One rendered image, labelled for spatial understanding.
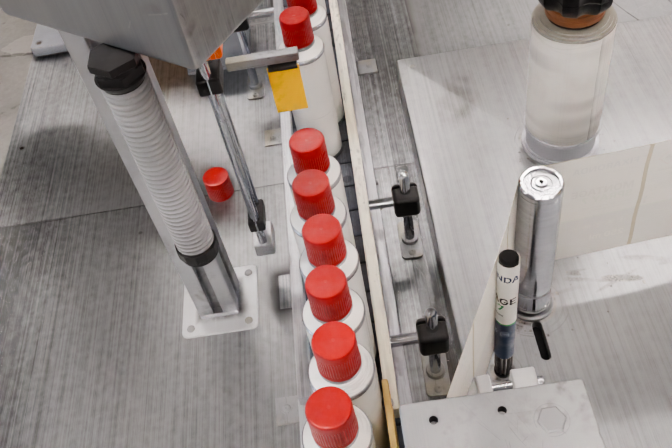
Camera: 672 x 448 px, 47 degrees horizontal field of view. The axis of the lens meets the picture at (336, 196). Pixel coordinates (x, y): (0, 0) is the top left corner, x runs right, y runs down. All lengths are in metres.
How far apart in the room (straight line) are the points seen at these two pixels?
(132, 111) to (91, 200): 0.58
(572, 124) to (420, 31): 0.40
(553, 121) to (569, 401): 0.47
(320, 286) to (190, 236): 0.11
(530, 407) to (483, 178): 0.49
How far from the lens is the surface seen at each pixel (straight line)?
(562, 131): 0.90
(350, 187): 0.93
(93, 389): 0.92
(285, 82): 0.74
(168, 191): 0.58
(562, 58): 0.84
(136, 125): 0.53
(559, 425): 0.48
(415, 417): 0.48
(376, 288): 0.80
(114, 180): 1.11
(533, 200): 0.67
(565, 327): 0.82
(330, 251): 0.63
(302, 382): 0.70
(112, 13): 0.49
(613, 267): 0.86
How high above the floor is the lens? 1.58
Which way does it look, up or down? 49 degrees down
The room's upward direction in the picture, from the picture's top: 12 degrees counter-clockwise
